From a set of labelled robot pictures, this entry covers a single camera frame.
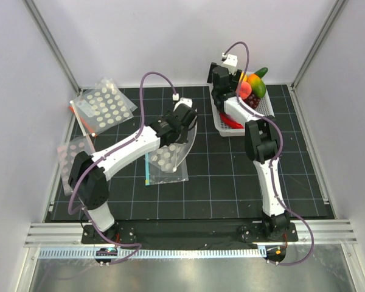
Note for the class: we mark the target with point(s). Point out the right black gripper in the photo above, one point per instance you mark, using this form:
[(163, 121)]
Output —
[(234, 83)]

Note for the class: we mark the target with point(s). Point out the clear white-dotted zip bag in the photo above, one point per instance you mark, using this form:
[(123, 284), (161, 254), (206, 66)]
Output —
[(174, 147)]

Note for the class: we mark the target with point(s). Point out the white plastic basket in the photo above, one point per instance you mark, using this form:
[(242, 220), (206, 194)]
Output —
[(264, 106)]

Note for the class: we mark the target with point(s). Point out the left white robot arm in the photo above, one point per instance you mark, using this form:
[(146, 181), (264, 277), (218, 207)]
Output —
[(90, 175)]

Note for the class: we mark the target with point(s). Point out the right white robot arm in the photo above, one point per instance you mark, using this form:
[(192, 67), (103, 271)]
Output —
[(263, 146)]

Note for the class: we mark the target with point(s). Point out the clear blue-zipper zip bag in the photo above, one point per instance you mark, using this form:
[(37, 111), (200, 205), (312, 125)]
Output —
[(154, 175)]

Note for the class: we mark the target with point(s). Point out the white-dotted zip bag stack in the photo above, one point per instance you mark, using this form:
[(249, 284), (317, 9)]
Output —
[(103, 106)]

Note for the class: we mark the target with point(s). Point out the orange-zipper zip bag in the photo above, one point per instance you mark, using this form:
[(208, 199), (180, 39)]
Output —
[(82, 128)]

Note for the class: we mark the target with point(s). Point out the pink-dotted zip bag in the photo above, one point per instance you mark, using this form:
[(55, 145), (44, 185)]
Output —
[(66, 155)]

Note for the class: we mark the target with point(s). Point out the toy peach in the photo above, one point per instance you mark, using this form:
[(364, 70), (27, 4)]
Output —
[(245, 90)]

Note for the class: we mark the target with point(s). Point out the toy yellow lemon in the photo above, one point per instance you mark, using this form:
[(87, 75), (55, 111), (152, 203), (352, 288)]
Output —
[(244, 77)]

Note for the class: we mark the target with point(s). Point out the toy purple grapes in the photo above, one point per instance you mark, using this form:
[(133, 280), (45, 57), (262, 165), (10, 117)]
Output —
[(252, 101)]

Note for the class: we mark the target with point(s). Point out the toy mango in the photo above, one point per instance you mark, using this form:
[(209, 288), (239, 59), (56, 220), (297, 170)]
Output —
[(257, 85)]

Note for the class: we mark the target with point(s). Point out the toy green cucumber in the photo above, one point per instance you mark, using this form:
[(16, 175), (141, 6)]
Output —
[(261, 72)]

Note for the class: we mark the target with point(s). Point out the toy red chili pepper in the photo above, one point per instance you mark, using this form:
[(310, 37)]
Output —
[(230, 122)]

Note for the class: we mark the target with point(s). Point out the black grid mat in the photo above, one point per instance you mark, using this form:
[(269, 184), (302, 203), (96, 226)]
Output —
[(222, 182)]

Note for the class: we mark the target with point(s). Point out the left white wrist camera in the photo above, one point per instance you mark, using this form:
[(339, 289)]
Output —
[(183, 101)]

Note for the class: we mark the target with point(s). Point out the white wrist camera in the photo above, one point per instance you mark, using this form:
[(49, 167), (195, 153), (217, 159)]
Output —
[(229, 61), (183, 101)]

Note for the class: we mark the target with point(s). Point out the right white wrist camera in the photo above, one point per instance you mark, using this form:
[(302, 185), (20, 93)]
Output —
[(229, 61)]

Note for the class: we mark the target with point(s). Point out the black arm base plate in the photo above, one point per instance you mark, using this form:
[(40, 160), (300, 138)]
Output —
[(190, 234)]

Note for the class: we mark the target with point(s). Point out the slotted white cable duct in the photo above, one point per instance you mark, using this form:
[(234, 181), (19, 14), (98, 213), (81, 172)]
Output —
[(111, 253)]

